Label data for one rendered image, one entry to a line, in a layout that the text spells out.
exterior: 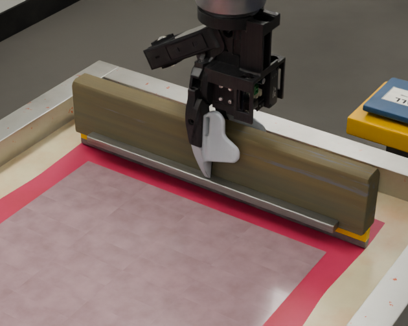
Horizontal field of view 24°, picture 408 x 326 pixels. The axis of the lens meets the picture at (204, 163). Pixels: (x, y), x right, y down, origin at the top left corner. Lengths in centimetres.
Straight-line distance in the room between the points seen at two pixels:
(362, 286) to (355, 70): 255
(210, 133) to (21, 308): 28
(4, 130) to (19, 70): 233
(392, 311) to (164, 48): 38
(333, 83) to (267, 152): 239
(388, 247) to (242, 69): 26
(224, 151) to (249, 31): 15
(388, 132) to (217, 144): 32
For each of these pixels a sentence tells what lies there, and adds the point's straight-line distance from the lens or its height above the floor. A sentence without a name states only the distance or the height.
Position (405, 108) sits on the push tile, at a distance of 132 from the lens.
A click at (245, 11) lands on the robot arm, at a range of 98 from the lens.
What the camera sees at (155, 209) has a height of 95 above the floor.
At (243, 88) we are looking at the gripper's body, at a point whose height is 113.
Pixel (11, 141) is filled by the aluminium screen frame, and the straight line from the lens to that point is 122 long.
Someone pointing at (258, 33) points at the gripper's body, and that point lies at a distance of 99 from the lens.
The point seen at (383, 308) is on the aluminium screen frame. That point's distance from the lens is 94.
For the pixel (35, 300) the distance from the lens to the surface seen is 101.
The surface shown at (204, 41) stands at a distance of 103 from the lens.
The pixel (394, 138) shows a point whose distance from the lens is 130.
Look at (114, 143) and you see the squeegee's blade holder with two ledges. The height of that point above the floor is 99.
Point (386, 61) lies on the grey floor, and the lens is 363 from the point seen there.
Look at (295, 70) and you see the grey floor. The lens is 351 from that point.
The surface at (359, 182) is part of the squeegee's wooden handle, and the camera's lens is 101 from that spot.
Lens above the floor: 161
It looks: 33 degrees down
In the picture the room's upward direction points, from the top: straight up
